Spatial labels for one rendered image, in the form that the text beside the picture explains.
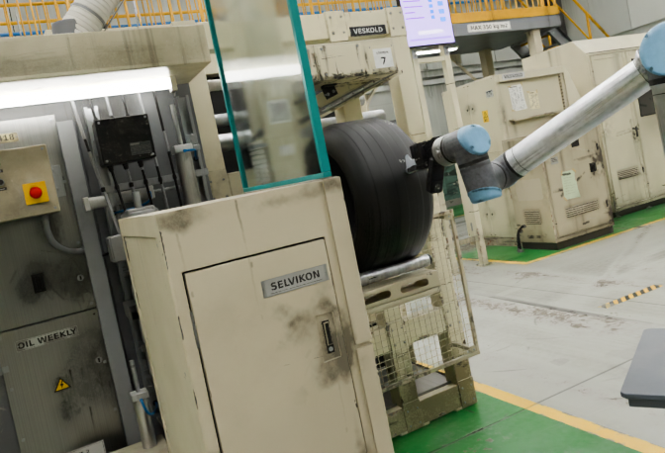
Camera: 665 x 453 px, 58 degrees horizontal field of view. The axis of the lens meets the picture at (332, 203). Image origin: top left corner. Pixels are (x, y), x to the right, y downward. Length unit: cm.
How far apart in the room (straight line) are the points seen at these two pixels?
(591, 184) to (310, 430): 611
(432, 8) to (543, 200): 231
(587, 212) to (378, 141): 524
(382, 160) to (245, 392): 100
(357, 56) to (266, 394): 160
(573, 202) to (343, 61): 481
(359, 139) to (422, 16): 444
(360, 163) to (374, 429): 90
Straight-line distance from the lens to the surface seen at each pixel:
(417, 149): 190
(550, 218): 676
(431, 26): 644
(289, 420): 130
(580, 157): 709
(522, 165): 182
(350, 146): 201
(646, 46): 155
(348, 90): 263
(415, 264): 216
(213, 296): 120
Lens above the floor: 128
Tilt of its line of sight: 3 degrees down
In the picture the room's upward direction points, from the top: 11 degrees counter-clockwise
